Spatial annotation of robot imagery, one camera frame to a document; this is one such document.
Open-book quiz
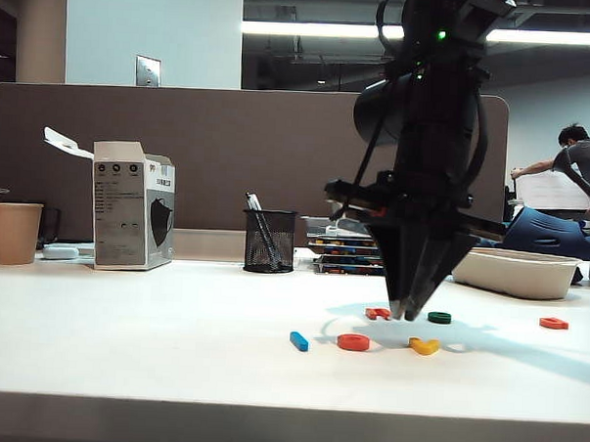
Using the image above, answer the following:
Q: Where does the teal letter magnet pack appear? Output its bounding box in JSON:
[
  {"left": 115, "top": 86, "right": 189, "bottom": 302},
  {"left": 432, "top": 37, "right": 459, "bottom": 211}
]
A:
[
  {"left": 311, "top": 262, "right": 387, "bottom": 279},
  {"left": 315, "top": 253, "right": 386, "bottom": 269},
  {"left": 312, "top": 244, "right": 382, "bottom": 260},
  {"left": 306, "top": 236, "right": 380, "bottom": 251}
]

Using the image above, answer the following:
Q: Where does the orange letter o magnet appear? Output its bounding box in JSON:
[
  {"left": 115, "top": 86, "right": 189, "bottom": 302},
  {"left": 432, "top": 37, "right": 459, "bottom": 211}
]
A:
[{"left": 337, "top": 332, "right": 372, "bottom": 354}]

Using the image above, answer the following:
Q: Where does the long ceiling light strip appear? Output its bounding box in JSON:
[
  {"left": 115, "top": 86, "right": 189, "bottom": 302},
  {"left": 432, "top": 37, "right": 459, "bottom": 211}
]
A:
[{"left": 241, "top": 16, "right": 590, "bottom": 50}]

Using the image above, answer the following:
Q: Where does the thin black camera cable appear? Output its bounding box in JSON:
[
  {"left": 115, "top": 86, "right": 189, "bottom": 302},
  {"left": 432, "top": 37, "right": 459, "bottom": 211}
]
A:
[{"left": 330, "top": 119, "right": 386, "bottom": 224}]

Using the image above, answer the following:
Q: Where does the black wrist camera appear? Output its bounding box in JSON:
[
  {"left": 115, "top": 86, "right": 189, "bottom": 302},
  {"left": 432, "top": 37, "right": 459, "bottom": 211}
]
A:
[{"left": 351, "top": 71, "right": 415, "bottom": 145}]

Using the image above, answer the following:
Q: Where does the yellow letter v magnet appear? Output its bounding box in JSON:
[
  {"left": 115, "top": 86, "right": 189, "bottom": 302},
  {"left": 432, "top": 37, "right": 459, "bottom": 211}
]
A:
[{"left": 408, "top": 336, "right": 440, "bottom": 358}]

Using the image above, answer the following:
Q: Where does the navy blue foam slipper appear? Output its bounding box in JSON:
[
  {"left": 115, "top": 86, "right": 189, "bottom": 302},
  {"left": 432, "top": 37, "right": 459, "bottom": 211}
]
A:
[
  {"left": 499, "top": 203, "right": 590, "bottom": 262},
  {"left": 469, "top": 236, "right": 507, "bottom": 250}
]

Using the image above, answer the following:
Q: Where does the person in grey shirt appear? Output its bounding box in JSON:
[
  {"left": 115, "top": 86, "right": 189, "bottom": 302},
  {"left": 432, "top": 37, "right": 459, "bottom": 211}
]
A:
[{"left": 509, "top": 119, "right": 590, "bottom": 221}]

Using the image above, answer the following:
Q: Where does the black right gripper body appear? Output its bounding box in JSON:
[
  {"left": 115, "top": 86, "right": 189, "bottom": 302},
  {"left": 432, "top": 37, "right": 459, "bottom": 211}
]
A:
[{"left": 322, "top": 165, "right": 510, "bottom": 243}]

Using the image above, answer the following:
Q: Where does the brown desk partition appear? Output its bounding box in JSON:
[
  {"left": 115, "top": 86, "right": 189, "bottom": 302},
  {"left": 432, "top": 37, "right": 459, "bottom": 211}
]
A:
[{"left": 0, "top": 74, "right": 511, "bottom": 270}]

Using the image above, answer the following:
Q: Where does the white computer monitor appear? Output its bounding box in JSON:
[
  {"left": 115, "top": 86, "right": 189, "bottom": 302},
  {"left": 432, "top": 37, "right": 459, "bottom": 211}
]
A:
[{"left": 512, "top": 171, "right": 590, "bottom": 212}]

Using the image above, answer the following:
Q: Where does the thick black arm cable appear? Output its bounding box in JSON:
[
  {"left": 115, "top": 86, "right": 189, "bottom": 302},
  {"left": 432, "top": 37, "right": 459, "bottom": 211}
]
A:
[{"left": 455, "top": 88, "right": 494, "bottom": 201}]

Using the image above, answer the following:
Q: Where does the metal wall plate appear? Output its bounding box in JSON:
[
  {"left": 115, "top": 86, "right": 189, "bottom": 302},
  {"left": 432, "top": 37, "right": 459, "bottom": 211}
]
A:
[{"left": 134, "top": 55, "right": 163, "bottom": 89}]

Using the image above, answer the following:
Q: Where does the grey white mask box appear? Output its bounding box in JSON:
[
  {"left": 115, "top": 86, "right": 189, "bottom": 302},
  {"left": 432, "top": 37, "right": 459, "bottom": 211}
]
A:
[{"left": 36, "top": 126, "right": 179, "bottom": 276}]

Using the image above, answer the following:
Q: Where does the beige paper pulp bowl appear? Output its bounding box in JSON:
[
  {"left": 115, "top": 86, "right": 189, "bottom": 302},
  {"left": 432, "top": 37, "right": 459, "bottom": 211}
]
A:
[{"left": 449, "top": 245, "right": 584, "bottom": 302}]

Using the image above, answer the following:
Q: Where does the clear plastic tray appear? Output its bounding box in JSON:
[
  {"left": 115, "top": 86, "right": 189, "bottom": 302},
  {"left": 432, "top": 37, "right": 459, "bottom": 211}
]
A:
[{"left": 298, "top": 214, "right": 381, "bottom": 243}]

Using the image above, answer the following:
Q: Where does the brown paper cup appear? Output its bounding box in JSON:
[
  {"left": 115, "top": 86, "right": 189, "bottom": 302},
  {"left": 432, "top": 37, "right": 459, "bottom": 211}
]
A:
[{"left": 0, "top": 201, "right": 45, "bottom": 268}]

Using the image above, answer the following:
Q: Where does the white earbud case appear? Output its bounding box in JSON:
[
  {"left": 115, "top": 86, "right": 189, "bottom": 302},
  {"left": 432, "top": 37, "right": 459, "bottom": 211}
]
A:
[{"left": 41, "top": 243, "right": 81, "bottom": 262}]

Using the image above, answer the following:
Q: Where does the black mesh pen holder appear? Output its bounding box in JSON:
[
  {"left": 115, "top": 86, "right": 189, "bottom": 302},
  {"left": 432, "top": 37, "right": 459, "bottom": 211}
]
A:
[{"left": 240, "top": 207, "right": 298, "bottom": 275}]

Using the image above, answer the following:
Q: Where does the clear barrel pen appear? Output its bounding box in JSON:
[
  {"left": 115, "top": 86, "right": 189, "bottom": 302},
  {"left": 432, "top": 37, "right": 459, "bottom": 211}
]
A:
[{"left": 242, "top": 192, "right": 284, "bottom": 269}]

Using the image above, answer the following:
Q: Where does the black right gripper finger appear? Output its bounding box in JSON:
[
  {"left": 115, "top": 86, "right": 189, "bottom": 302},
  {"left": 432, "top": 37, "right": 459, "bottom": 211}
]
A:
[
  {"left": 403, "top": 232, "right": 480, "bottom": 324},
  {"left": 361, "top": 222, "right": 417, "bottom": 319}
]

